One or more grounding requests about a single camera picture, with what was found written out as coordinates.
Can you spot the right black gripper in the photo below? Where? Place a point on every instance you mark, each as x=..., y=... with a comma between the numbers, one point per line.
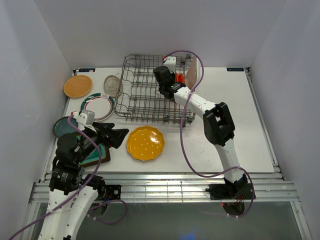
x=172, y=75

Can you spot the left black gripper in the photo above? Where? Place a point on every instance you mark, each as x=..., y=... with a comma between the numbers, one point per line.
x=116, y=136

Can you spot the orange round plate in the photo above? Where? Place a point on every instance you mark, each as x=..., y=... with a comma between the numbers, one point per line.
x=177, y=77
x=182, y=78

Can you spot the white rectangular plate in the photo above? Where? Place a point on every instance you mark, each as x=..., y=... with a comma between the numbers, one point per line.
x=193, y=74

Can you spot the yellow dotted scalloped plate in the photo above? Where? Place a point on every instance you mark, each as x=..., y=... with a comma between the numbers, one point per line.
x=145, y=143

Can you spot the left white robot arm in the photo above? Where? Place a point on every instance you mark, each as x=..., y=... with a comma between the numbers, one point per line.
x=71, y=193

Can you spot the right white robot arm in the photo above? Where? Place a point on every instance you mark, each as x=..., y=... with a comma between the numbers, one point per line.
x=218, y=129

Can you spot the white plate green rim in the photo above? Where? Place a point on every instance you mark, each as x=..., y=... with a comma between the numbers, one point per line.
x=101, y=104

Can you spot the teal square brown-rimmed plate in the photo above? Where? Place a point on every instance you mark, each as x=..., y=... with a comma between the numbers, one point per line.
x=102, y=155

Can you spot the speckled beige small plate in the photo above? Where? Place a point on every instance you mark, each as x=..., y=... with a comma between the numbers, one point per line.
x=113, y=86

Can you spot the dark teal round plate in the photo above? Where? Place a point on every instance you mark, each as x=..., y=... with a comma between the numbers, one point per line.
x=62, y=127

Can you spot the woven bamboo round plate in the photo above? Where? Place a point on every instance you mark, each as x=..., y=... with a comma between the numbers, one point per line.
x=78, y=86

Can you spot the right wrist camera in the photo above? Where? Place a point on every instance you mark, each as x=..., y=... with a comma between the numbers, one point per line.
x=170, y=63

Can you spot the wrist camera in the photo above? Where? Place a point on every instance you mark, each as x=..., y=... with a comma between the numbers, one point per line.
x=84, y=119
x=170, y=63

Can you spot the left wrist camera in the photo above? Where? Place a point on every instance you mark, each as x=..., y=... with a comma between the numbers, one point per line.
x=84, y=119

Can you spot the grey wire dish rack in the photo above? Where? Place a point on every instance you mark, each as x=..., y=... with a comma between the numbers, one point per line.
x=138, y=98

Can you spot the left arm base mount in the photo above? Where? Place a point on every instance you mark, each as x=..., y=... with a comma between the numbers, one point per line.
x=109, y=192

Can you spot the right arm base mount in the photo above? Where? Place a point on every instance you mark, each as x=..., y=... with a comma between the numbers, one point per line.
x=226, y=192

